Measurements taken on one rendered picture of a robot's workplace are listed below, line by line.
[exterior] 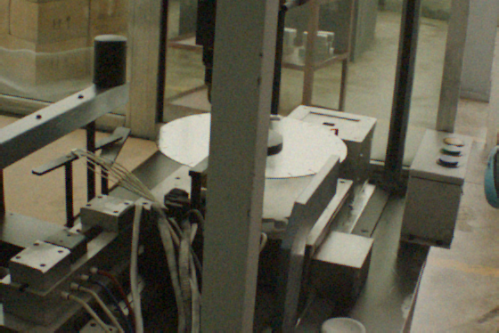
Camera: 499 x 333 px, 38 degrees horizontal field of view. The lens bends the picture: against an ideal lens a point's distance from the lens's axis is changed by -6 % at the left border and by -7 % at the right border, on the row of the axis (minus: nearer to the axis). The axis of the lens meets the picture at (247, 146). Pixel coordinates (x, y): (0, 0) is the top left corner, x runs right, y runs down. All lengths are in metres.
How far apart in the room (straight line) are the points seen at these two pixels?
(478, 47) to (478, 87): 0.31
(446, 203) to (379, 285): 0.23
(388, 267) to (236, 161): 0.81
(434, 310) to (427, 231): 1.31
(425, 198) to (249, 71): 0.91
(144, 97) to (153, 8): 0.23
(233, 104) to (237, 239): 0.11
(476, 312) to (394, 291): 1.51
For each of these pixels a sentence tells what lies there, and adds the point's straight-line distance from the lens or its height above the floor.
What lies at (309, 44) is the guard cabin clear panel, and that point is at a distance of 1.73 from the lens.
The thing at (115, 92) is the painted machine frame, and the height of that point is 1.04.
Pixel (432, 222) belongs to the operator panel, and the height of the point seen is 0.80.
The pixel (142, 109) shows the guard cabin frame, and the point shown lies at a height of 0.82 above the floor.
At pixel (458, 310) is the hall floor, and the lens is 2.78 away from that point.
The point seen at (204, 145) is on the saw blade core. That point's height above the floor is 0.95.
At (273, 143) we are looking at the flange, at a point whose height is 0.96.
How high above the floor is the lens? 1.38
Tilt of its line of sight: 19 degrees down
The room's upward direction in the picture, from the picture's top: 4 degrees clockwise
